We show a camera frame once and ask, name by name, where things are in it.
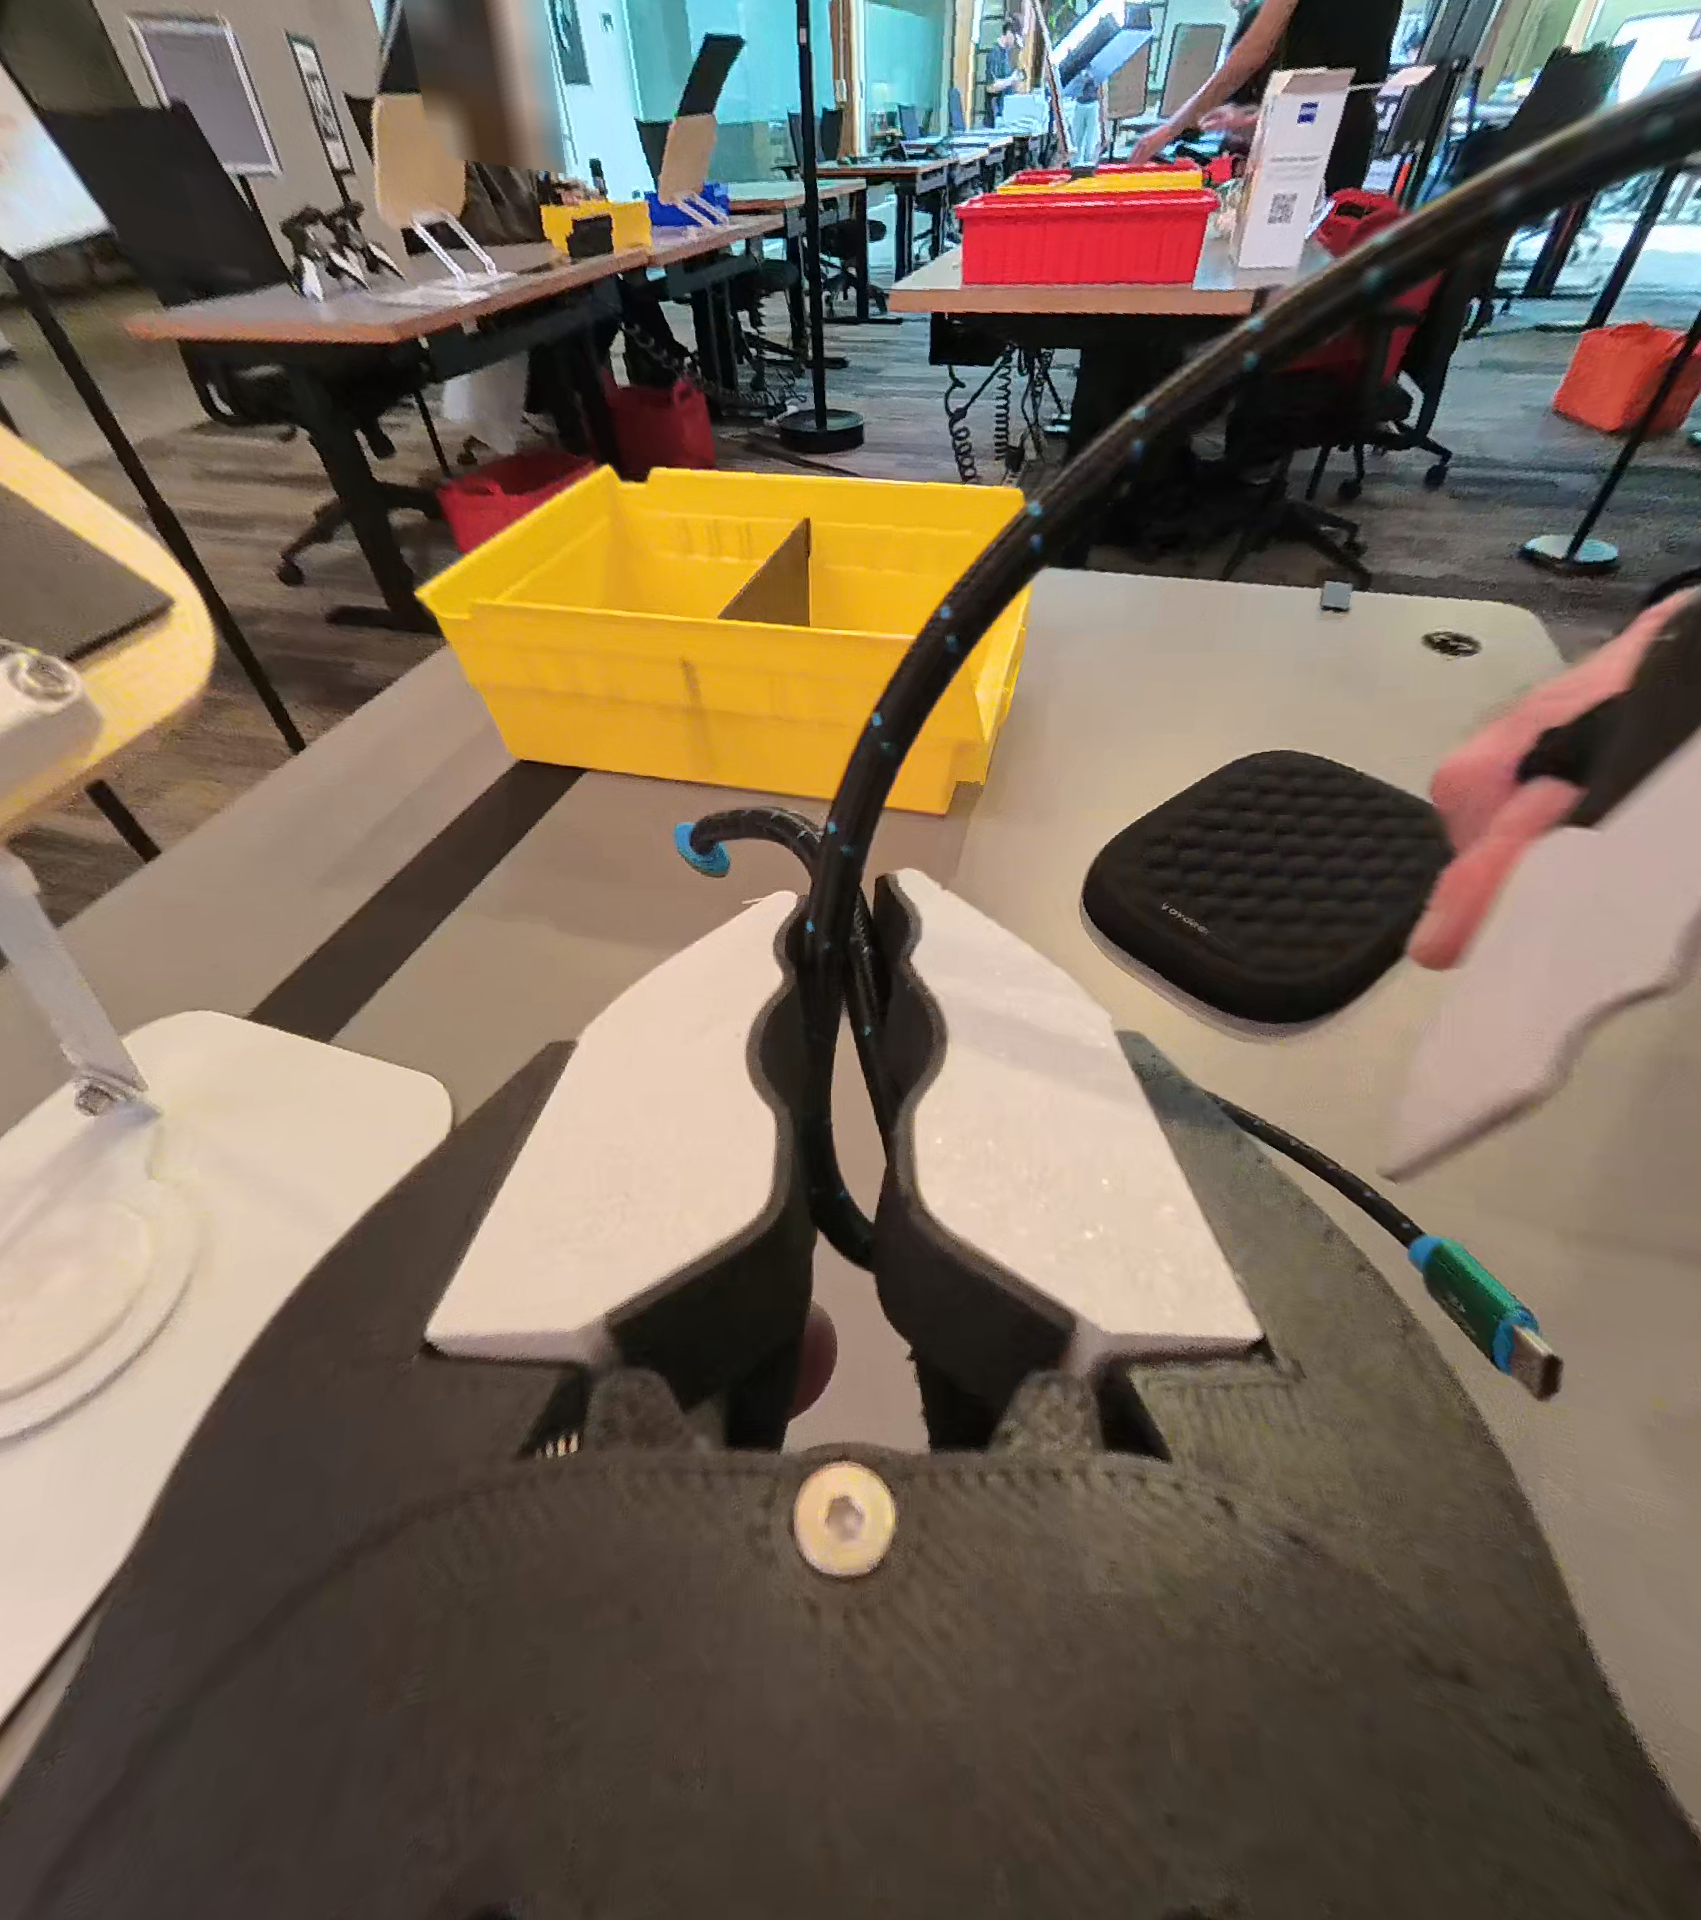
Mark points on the red plastic container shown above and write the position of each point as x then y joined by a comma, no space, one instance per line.
1636,380

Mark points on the person's right hand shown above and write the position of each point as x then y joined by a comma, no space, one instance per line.
1513,769

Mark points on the black bin divider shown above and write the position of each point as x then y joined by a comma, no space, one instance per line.
774,585

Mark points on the wooden desk with black legs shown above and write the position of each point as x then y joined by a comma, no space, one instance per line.
432,296

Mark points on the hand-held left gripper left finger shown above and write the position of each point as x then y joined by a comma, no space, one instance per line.
609,1204

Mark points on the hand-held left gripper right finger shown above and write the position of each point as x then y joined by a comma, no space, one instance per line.
1075,1204

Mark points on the red storage bins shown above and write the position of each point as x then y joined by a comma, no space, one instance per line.
1092,236

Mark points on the white box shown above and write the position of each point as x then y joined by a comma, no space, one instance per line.
1289,164

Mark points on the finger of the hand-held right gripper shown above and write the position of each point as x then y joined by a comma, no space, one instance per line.
1602,931

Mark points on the yellow plastic bin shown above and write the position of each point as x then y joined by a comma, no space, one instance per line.
643,690

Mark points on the red floor bin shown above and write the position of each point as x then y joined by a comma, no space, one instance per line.
515,494

